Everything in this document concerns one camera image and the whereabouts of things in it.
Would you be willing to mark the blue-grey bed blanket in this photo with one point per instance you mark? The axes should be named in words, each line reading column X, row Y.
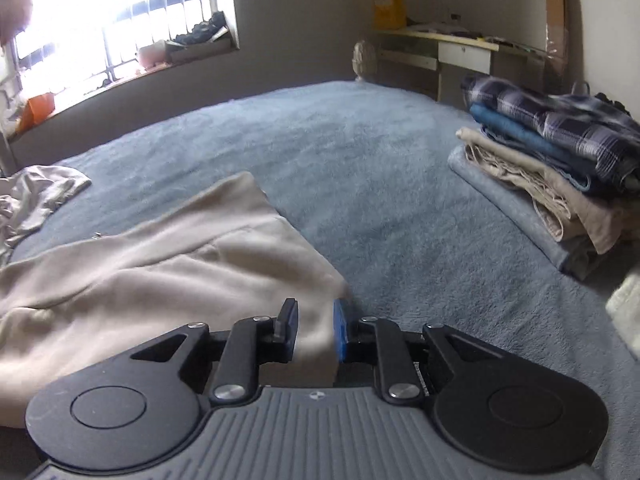
column 375, row 160

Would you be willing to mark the white fluffy cloth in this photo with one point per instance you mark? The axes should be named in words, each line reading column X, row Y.
column 627, row 305

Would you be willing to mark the cream carved bedpost finial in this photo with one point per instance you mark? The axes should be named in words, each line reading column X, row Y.
column 359, row 60

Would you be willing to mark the barred window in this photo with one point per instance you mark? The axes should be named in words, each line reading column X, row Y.
column 100, row 10

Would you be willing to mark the folded beige pants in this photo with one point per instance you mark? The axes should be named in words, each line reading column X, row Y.
column 540, row 185

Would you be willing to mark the folded plaid shirt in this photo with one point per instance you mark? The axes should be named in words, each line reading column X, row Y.
column 550, row 115

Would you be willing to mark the light grey sweatshirt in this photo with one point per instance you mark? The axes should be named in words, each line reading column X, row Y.
column 40, row 190

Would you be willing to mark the dark sneakers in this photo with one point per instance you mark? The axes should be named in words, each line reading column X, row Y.
column 202, row 32

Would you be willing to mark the cardboard shoe box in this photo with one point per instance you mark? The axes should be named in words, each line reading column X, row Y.
column 200, row 51

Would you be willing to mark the folded blue jeans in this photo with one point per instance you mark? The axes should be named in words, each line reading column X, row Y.
column 520, row 135

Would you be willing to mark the orange bag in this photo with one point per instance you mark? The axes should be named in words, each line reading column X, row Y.
column 39, row 107

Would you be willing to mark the cream wooden desk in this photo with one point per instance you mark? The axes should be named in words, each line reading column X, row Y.
column 450, row 50

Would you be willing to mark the tall cardboard plank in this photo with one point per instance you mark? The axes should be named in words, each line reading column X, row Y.
column 555, row 5

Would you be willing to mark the beige zip jacket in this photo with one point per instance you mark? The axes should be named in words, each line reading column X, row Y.
column 175, row 270

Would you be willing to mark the pink rounded object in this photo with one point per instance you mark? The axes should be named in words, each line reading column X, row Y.
column 151, row 55

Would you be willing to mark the yellow box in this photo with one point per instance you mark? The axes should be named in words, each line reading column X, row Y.
column 390, row 5

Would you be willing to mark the white plastic bag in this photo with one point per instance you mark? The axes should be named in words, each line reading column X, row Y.
column 7, row 100

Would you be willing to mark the folded light blue towel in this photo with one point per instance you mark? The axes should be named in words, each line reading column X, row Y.
column 500, row 195

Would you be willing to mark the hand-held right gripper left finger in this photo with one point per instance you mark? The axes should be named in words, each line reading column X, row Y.
column 294, row 340

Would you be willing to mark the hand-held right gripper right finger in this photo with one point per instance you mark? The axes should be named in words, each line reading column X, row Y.
column 341, row 335

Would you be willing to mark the black bag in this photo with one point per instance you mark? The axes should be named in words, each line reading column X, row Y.
column 607, row 102

